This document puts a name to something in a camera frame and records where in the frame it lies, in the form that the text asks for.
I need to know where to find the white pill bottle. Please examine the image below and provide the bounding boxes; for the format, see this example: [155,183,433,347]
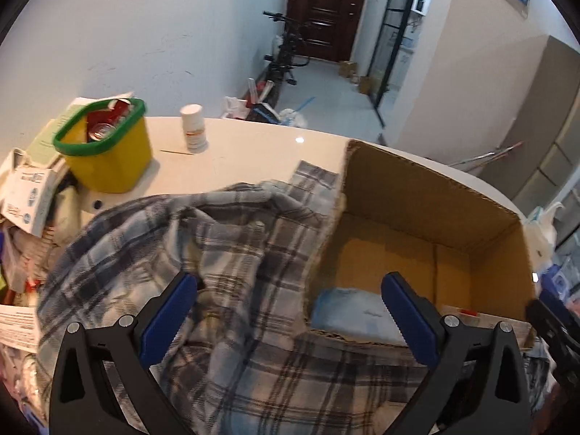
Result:
[180,104,209,152]

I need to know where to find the dark brown door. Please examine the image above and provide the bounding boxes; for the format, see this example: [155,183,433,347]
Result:
[286,0,373,63]

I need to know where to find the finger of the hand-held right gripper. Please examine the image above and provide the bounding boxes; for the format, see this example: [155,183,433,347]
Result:
[526,287,580,390]

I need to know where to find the blue wet wipes pack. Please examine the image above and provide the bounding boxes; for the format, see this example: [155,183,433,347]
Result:
[541,258,580,302]

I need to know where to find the white shopping bag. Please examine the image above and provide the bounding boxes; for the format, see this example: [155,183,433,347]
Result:
[224,96,250,121]

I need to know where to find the grey refrigerator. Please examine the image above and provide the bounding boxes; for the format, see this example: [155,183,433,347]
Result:
[480,35,580,200]

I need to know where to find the white medicine box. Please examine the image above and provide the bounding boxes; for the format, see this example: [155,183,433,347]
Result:
[0,303,44,352]

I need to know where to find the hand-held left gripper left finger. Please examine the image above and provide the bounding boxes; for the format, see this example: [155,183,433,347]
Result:
[49,272,199,435]

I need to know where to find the red box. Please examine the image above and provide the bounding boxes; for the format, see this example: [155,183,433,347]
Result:
[109,100,134,121]

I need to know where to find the black bicycle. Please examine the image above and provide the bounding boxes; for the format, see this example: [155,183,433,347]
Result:
[262,10,313,87]

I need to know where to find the black framed glass door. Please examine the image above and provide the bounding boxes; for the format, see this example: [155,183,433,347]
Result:
[369,0,427,109]

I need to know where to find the green paper sheets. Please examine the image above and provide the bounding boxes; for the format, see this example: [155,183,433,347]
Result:
[25,96,132,168]

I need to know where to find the white glove box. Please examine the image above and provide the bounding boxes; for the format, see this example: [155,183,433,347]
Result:
[0,165,57,236]

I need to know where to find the white plastic bag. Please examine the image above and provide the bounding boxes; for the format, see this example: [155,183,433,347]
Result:
[278,109,309,128]

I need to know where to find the light blue packet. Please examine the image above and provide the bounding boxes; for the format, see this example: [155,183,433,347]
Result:
[310,287,409,345]

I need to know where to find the glass jar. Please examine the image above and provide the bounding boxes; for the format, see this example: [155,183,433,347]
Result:
[87,122,117,141]

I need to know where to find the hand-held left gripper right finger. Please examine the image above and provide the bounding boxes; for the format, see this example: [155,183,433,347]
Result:
[381,272,532,435]

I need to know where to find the yellow bin with green rim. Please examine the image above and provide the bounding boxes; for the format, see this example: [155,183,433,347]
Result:
[53,98,153,193]

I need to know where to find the grey plaid shirt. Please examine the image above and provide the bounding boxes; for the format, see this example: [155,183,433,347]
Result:
[36,159,558,435]

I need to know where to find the mop sticks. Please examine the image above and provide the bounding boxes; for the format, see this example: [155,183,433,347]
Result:
[446,141,526,168]

